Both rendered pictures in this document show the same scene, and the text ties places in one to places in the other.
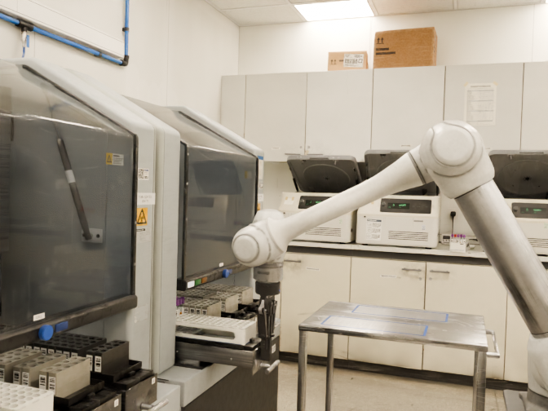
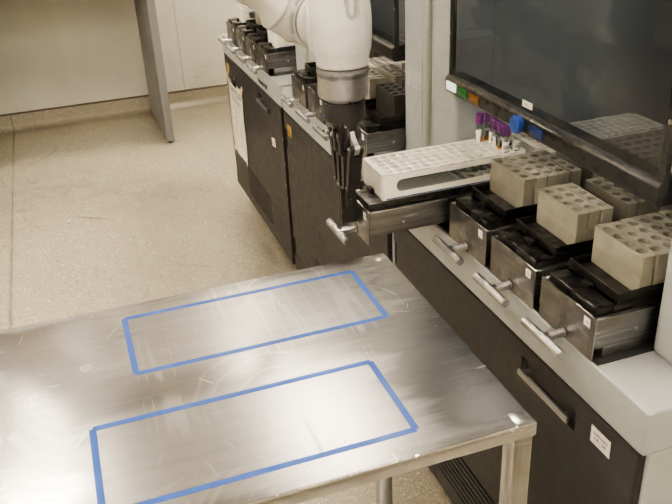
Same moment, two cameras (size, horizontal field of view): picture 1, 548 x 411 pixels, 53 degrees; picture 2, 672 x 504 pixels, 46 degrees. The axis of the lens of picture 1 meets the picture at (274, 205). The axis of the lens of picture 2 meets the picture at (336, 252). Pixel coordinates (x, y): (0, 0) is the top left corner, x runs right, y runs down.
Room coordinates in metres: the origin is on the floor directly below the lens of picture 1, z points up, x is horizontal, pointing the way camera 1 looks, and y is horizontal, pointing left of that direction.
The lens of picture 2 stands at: (2.69, -0.84, 1.41)
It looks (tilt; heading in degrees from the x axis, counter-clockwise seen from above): 27 degrees down; 143
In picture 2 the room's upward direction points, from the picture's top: 3 degrees counter-clockwise
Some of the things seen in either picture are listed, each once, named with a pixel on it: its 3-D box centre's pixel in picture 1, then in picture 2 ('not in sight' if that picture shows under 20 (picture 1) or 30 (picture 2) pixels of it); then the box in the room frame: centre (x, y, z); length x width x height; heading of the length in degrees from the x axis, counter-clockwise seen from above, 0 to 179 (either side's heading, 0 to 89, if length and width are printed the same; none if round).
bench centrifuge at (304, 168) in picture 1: (324, 197); not in sight; (4.23, -0.39, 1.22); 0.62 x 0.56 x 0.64; 159
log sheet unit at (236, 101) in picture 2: not in sight; (235, 119); (0.01, 0.73, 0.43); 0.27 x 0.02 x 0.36; 161
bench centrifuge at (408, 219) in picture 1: (401, 197); not in sight; (4.04, -0.94, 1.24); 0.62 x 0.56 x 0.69; 161
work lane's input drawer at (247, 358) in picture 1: (166, 342); (505, 183); (1.73, 0.33, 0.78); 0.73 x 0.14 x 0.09; 71
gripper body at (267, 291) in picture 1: (267, 296); (344, 123); (1.62, 0.01, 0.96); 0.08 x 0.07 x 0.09; 161
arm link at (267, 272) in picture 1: (267, 271); (342, 82); (1.62, 0.01, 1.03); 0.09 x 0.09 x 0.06
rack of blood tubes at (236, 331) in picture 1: (205, 329); (444, 169); (1.68, 0.20, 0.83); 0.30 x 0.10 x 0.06; 71
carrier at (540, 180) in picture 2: (205, 311); (523, 182); (1.85, 0.22, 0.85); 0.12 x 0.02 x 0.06; 161
